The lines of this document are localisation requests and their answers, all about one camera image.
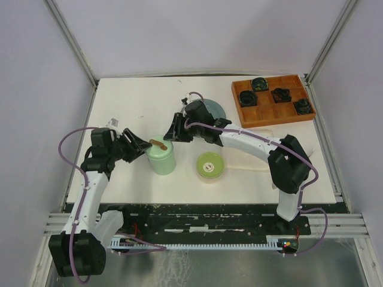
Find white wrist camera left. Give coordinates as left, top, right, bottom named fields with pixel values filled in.
left=106, top=118, right=118, bottom=132

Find beige steel lunch bowl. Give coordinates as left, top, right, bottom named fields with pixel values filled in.
left=197, top=173, right=222, bottom=184

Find wooden compartment tray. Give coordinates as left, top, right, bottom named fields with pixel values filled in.
left=232, top=75, right=316, bottom=128

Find dark rolled item middle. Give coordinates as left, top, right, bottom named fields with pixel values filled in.
left=271, top=88, right=291, bottom=103

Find dark rolled item far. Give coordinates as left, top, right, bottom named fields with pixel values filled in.
left=251, top=77, right=269, bottom=92

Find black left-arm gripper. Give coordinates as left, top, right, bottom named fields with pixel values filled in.
left=108, top=128, right=152, bottom=163

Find lime green round lid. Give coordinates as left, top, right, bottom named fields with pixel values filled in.
left=196, top=152, right=224, bottom=174

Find mint lid with brown handle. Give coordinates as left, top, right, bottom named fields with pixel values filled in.
left=145, top=135, right=174, bottom=161

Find aluminium frame post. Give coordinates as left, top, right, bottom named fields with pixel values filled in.
left=305, top=0, right=360, bottom=85
left=43, top=0, right=99, bottom=87

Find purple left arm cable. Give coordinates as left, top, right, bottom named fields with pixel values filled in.
left=57, top=127, right=167, bottom=283

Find white cable duct strip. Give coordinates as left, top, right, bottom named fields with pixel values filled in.
left=108, top=233, right=281, bottom=251

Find aluminium frame post right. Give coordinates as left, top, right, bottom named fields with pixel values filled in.
left=305, top=0, right=360, bottom=85

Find steel serving tongs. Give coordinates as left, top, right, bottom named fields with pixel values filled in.
left=268, top=146, right=318, bottom=194

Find white folded cloth napkin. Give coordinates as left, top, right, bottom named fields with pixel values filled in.
left=220, top=124, right=280, bottom=172

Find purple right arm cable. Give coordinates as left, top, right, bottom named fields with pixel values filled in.
left=184, top=91, right=328, bottom=258

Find mint green cup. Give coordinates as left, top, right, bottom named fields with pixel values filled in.
left=146, top=147, right=176, bottom=176

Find aluminium frame post left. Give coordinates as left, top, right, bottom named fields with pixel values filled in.
left=43, top=0, right=99, bottom=87

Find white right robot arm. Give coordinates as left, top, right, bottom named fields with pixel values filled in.
left=163, top=100, right=318, bottom=234

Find dark rolled item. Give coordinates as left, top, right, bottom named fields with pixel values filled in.
left=251, top=77, right=269, bottom=92
left=294, top=99, right=312, bottom=115
left=238, top=90, right=258, bottom=108
left=271, top=88, right=291, bottom=103

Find dark rolled item right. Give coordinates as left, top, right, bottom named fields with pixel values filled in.
left=294, top=99, right=312, bottom=115

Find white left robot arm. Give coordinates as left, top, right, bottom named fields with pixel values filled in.
left=48, top=127, right=152, bottom=284

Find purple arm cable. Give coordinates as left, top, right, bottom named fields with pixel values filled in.
left=57, top=127, right=167, bottom=283
left=184, top=91, right=328, bottom=258

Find blue-grey ceramic plate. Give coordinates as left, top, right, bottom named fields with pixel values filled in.
left=180, top=99, right=226, bottom=118

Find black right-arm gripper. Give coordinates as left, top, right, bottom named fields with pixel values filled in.
left=163, top=113, right=202, bottom=144

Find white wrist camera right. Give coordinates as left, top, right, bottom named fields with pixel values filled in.
left=181, top=94, right=192, bottom=106

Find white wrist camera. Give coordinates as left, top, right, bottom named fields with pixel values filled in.
left=181, top=94, right=192, bottom=106
left=106, top=118, right=118, bottom=132

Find dark rolled item left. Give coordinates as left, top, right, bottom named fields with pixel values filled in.
left=238, top=90, right=258, bottom=108

